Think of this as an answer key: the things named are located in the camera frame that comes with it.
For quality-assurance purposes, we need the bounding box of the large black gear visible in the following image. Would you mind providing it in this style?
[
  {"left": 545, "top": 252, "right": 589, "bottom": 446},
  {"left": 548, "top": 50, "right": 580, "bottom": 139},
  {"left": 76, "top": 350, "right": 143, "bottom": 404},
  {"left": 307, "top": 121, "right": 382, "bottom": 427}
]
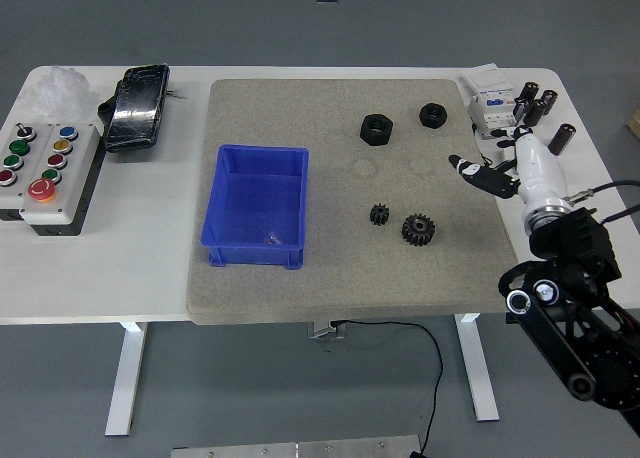
[{"left": 401, "top": 213, "right": 436, "bottom": 247}]

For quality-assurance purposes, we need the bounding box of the black floor cable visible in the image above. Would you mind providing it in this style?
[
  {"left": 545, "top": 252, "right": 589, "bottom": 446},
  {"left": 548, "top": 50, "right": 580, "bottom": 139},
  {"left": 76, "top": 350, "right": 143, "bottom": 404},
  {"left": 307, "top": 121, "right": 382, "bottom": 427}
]
[{"left": 329, "top": 319, "right": 445, "bottom": 458}]

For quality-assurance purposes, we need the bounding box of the grey metal table bracket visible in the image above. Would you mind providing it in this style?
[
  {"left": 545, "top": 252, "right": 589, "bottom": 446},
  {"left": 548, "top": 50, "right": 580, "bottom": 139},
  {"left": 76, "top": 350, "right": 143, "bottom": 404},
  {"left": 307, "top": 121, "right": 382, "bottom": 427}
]
[{"left": 306, "top": 320, "right": 347, "bottom": 340}]

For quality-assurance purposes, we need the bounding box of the white circuit breaker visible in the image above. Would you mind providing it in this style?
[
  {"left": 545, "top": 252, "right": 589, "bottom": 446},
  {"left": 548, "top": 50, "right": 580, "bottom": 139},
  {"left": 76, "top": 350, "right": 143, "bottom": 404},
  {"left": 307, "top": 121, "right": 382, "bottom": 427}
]
[{"left": 460, "top": 63, "right": 519, "bottom": 140}]

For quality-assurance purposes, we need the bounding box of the blue plastic box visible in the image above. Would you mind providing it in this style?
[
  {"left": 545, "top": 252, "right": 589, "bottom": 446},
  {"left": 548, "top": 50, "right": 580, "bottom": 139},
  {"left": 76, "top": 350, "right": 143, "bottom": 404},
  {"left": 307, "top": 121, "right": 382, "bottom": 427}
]
[{"left": 199, "top": 144, "right": 310, "bottom": 270}]

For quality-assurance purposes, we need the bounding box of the white selector switch button box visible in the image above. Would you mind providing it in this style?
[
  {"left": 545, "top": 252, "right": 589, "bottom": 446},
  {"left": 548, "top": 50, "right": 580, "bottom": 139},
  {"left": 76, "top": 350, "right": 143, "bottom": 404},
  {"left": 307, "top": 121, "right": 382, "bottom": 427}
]
[{"left": 0, "top": 121, "right": 54, "bottom": 223}]

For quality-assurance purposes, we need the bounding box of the small black gear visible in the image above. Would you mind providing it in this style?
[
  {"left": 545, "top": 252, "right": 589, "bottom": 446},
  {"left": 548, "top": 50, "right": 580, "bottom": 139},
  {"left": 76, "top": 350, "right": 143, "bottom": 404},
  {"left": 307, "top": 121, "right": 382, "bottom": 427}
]
[{"left": 369, "top": 202, "right": 392, "bottom": 228}]

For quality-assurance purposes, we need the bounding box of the silver metal plate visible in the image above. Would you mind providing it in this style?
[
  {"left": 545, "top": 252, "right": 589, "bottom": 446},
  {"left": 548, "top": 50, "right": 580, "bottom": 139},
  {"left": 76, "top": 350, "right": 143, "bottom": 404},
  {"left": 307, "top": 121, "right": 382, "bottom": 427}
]
[{"left": 170, "top": 434, "right": 426, "bottom": 458}]

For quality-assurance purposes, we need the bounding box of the white table leg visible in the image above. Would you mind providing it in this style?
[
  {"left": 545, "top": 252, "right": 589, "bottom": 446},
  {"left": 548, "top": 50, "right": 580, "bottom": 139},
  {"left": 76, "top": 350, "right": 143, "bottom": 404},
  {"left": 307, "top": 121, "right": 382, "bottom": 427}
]
[
  {"left": 103, "top": 321, "right": 150, "bottom": 437},
  {"left": 453, "top": 313, "right": 501, "bottom": 423}
]

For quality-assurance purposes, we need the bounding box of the white emergency stop button box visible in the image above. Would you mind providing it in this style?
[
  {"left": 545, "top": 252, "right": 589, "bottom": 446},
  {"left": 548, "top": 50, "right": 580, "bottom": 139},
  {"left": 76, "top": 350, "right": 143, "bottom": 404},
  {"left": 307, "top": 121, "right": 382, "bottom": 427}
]
[{"left": 18, "top": 122, "right": 105, "bottom": 238}]

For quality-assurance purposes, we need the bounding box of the large black hex nut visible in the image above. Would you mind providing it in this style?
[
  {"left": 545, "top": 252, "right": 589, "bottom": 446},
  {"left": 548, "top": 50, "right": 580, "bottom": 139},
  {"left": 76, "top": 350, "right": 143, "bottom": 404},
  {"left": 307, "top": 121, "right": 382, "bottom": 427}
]
[{"left": 359, "top": 113, "right": 395, "bottom": 147}]

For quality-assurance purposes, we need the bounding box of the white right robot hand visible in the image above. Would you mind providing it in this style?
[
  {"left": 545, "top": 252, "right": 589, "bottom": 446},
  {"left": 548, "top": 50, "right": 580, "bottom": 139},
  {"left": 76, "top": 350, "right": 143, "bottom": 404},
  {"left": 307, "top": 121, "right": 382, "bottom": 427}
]
[{"left": 448, "top": 124, "right": 574, "bottom": 215}]

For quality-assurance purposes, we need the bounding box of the small black hex nut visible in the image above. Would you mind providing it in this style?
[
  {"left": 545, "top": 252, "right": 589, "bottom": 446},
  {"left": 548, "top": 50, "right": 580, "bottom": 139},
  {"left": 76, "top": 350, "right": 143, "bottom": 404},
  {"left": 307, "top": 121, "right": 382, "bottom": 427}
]
[{"left": 418, "top": 102, "right": 450, "bottom": 129}]

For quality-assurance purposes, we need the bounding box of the grey-brown mat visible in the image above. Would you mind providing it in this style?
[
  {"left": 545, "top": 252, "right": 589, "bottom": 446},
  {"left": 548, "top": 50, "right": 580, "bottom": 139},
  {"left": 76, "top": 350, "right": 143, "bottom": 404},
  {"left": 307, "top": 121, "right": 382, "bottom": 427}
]
[{"left": 185, "top": 78, "right": 526, "bottom": 327}]

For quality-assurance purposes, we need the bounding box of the black foot pedal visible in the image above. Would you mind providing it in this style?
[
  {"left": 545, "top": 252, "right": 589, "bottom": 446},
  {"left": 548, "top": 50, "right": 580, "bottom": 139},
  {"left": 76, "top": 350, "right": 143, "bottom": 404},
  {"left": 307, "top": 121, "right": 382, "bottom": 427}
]
[{"left": 97, "top": 63, "right": 171, "bottom": 154}]

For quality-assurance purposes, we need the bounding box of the crumpled clear plastic wrap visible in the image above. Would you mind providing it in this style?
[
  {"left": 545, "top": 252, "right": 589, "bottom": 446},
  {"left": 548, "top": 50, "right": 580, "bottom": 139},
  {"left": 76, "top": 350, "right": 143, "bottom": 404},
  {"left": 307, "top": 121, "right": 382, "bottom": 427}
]
[{"left": 18, "top": 65, "right": 101, "bottom": 124}]

